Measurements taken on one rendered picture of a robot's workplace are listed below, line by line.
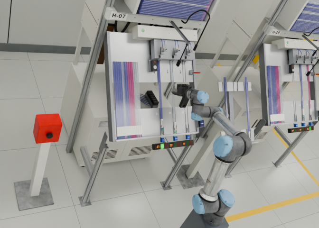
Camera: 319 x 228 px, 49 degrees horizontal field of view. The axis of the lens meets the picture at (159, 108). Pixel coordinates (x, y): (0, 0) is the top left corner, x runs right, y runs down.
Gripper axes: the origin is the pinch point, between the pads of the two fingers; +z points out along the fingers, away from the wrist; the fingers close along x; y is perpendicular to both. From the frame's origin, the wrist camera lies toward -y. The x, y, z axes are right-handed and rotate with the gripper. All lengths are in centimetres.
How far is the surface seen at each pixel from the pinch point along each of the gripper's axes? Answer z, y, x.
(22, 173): 63, -71, 91
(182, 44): 3.1, 33.8, -6.4
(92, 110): 31, -18, 48
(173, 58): -0.1, 24.0, 2.2
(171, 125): -4.5, -23.6, 2.5
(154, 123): -3.9, -20.7, 16.2
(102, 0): 18, 59, 49
